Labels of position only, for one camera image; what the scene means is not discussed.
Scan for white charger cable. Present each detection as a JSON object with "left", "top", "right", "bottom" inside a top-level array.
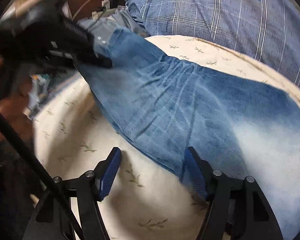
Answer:
[{"left": 71, "top": 0, "right": 111, "bottom": 22}]

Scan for light blue denim jeans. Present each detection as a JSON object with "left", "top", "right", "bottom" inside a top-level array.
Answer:
[{"left": 75, "top": 26, "right": 300, "bottom": 240}]

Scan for cream leaf-print bed sheet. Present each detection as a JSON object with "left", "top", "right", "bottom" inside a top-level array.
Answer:
[{"left": 34, "top": 35, "right": 300, "bottom": 239}]

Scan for blue striped pillow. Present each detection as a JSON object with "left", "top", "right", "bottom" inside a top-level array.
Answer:
[{"left": 125, "top": 0, "right": 300, "bottom": 88}]

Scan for person's left hand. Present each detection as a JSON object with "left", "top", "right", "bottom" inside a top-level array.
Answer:
[{"left": 0, "top": 57, "right": 33, "bottom": 142}]

